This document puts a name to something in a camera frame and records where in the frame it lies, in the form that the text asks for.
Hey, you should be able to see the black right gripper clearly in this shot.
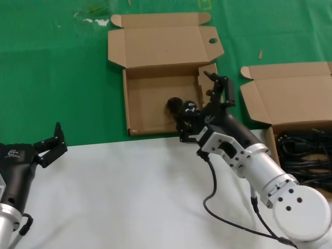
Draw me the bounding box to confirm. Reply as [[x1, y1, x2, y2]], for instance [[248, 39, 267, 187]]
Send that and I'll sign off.
[[175, 70, 263, 151]]

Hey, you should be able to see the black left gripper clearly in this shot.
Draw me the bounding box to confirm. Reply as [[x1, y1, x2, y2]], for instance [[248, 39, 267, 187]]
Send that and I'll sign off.
[[0, 121, 68, 212]]

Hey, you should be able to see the empty open cardboard box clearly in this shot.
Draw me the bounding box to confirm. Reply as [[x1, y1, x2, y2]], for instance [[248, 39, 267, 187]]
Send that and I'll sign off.
[[107, 12, 228, 137]]

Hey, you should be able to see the green table mat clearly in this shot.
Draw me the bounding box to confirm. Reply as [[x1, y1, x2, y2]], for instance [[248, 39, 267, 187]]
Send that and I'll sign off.
[[0, 0, 332, 147]]

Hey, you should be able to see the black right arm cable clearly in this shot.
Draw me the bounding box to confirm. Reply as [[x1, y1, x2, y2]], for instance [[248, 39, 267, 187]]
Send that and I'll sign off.
[[202, 153, 299, 249]]

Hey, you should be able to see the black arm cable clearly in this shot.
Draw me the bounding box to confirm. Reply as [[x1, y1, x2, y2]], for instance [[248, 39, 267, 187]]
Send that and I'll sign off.
[[9, 212, 34, 249], [202, 153, 299, 249]]

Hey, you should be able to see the open cardboard box with cables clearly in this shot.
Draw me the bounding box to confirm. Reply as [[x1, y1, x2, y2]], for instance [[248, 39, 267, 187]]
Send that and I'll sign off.
[[240, 61, 332, 194]]

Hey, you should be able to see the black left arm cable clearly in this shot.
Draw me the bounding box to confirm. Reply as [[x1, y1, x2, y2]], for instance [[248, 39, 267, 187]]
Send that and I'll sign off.
[[9, 212, 34, 249]]

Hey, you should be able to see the silver plug right arm cable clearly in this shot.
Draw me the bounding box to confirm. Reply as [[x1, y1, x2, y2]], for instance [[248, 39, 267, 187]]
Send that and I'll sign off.
[[250, 186, 299, 249]]

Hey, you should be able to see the black power cable pile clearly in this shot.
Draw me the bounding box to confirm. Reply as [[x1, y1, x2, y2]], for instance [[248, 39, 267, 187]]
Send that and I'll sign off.
[[276, 129, 332, 186]]

